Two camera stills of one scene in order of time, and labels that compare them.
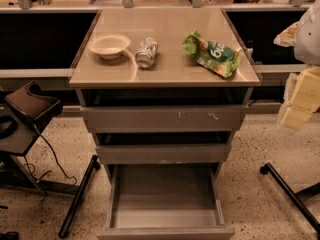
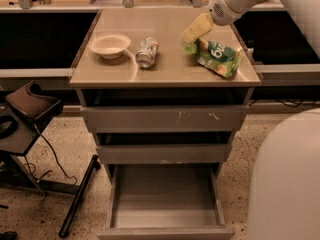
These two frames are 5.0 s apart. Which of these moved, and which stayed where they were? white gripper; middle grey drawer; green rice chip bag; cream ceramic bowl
Moved: white gripper
Stayed: green rice chip bag; middle grey drawer; cream ceramic bowl
